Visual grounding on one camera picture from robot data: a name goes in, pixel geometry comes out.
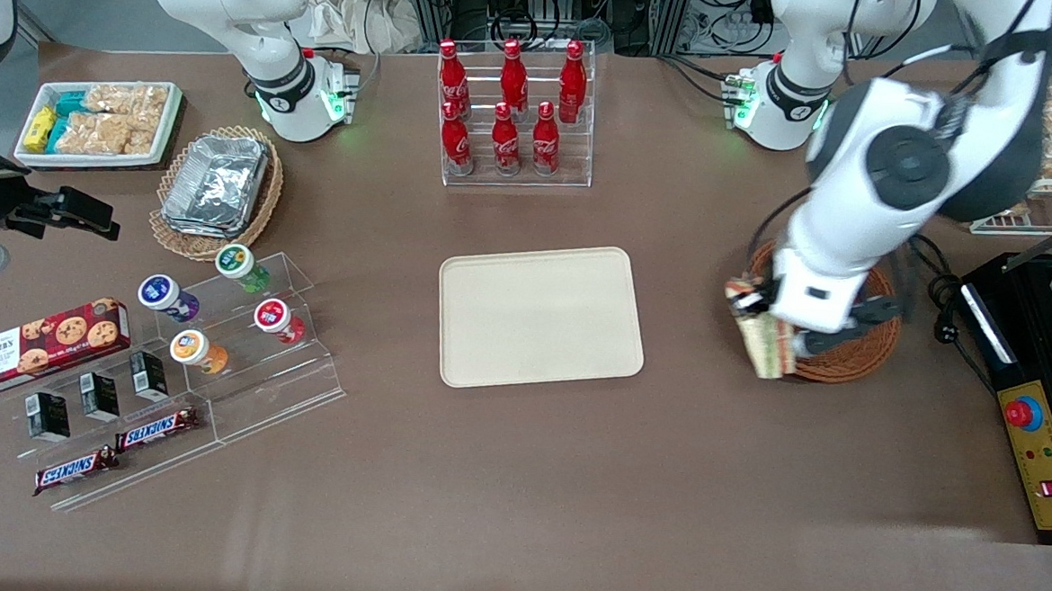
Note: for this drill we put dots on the purple lidded cup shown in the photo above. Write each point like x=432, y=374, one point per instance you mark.
x=161, y=293

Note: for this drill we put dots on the red cola bottle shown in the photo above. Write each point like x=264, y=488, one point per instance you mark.
x=546, y=143
x=514, y=77
x=456, y=143
x=573, y=82
x=452, y=77
x=505, y=143

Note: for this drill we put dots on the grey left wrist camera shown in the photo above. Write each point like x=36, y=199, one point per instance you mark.
x=874, y=311

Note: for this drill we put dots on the Snickers chocolate bar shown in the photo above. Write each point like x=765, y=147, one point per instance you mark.
x=157, y=429
x=76, y=470

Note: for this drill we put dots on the small black carton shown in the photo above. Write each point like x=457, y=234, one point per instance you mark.
x=149, y=376
x=100, y=397
x=49, y=416

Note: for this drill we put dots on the stack of foil containers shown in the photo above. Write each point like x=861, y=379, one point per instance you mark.
x=217, y=185

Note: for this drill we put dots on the triangular sandwich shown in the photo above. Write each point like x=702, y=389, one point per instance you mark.
x=768, y=349

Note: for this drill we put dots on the yellow emergency stop control box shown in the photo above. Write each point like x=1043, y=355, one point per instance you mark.
x=1043, y=476

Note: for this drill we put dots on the teal snack packet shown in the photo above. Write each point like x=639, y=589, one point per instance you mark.
x=57, y=134
x=70, y=102

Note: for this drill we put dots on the orange lidded cup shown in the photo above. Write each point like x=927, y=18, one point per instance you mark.
x=192, y=348

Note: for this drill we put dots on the red Walkers cookie box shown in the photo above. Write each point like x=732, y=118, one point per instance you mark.
x=37, y=349

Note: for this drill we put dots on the white rectangular snack tray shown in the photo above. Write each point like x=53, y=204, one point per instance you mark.
x=167, y=128

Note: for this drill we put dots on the yellow snack packet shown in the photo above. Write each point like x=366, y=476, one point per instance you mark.
x=39, y=129

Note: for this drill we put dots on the green lidded cup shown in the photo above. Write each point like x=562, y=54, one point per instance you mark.
x=238, y=262

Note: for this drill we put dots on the clear rice cracker packet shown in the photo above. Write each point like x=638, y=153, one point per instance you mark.
x=93, y=133
x=127, y=98

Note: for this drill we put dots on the brown round wicker basket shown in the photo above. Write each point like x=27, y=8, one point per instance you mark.
x=851, y=365

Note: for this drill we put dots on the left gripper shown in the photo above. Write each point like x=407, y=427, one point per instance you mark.
x=868, y=311

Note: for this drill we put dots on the beige rectangular serving tray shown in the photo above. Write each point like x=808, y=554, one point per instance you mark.
x=538, y=319

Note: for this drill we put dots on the crumpled beige cloth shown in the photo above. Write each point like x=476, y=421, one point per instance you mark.
x=343, y=11

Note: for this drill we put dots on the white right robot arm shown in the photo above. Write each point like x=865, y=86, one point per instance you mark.
x=273, y=57

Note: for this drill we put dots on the black tabletop machine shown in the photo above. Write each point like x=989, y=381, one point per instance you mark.
x=1028, y=340

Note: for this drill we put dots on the clear acrylic stepped riser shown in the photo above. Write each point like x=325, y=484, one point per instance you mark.
x=287, y=391
x=157, y=465

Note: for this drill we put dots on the clear acrylic bottle rack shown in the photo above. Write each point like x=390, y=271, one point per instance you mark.
x=518, y=180

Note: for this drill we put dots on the light oval wicker basket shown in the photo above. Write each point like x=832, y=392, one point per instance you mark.
x=265, y=201

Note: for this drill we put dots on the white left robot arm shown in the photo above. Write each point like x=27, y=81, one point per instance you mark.
x=853, y=232

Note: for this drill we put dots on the red lidded cup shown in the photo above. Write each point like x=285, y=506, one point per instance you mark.
x=273, y=316

